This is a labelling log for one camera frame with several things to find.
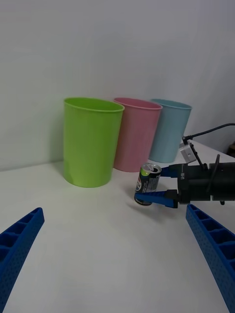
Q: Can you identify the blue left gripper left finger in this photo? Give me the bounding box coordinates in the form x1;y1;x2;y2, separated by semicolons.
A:
0;207;45;313

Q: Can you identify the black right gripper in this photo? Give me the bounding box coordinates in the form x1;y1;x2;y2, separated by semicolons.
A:
134;163;213;209

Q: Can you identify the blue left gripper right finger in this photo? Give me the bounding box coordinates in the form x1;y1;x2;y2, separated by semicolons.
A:
186;203;235;313

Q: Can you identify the black drink can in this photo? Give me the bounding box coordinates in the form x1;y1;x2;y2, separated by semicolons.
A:
134;162;163;206

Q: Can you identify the pale blue plastic bin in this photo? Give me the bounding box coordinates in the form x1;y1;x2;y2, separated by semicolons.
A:
148;98;192;164

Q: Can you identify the pink plastic bin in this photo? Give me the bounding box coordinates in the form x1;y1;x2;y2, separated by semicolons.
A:
113;97;163;173

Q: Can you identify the green plastic bin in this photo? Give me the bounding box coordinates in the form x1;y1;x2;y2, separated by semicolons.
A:
63;97;125;188

